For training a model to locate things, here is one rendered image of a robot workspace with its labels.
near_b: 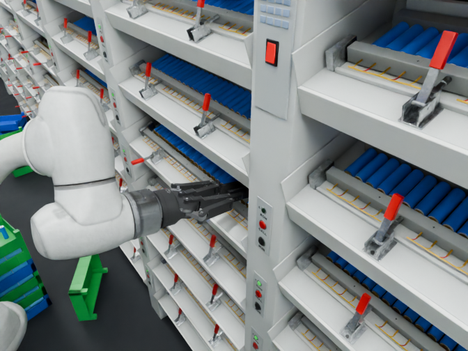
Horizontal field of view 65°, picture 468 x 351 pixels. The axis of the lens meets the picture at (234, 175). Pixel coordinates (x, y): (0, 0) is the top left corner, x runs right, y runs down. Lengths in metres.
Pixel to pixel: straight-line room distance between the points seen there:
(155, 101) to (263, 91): 0.47
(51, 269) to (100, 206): 1.60
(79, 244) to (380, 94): 0.50
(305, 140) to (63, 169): 0.39
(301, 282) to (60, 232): 0.44
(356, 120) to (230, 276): 0.64
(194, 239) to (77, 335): 0.96
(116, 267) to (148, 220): 1.44
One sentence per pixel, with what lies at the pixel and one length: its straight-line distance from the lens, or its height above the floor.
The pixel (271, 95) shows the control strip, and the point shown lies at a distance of 0.55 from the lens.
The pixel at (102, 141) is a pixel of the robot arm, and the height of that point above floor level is 1.22.
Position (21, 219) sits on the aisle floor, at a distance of 2.66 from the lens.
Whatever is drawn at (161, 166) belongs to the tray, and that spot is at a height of 0.94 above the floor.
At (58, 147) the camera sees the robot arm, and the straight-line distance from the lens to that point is 0.64.
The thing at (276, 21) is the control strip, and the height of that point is 1.41.
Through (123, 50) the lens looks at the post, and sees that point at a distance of 1.13.
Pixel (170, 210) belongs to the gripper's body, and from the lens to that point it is 0.71.
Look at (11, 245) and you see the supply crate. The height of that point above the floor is 0.43.
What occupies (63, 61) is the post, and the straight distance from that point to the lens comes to 1.83.
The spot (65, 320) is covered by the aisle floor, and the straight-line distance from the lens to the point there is 1.99.
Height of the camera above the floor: 1.51
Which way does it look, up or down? 34 degrees down
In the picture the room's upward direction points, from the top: straight up
